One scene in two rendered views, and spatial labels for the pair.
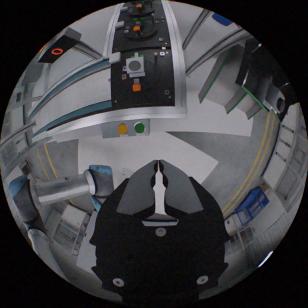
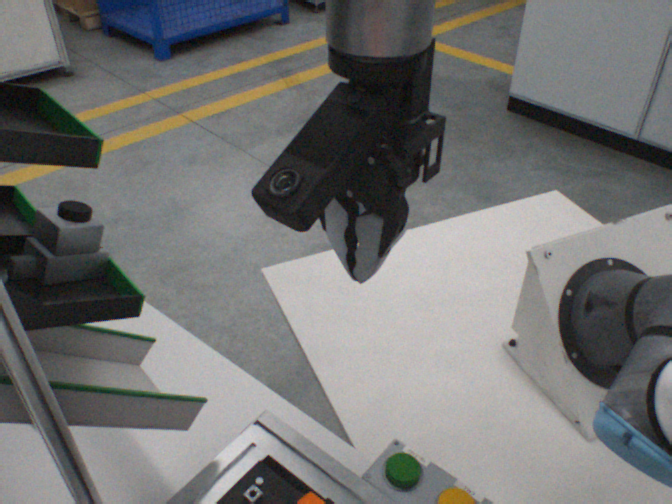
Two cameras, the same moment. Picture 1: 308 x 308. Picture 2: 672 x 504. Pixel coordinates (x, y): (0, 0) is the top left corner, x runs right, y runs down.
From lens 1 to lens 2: 0.43 m
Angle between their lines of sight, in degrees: 36
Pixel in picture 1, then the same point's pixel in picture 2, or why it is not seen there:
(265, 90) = (78, 259)
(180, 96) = (229, 472)
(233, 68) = not seen: hidden behind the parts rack
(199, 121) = (233, 406)
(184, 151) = (342, 359)
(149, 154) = (450, 419)
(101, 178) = (630, 394)
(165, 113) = (307, 454)
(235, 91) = (77, 358)
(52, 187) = not seen: outside the picture
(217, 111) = not seen: hidden behind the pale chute
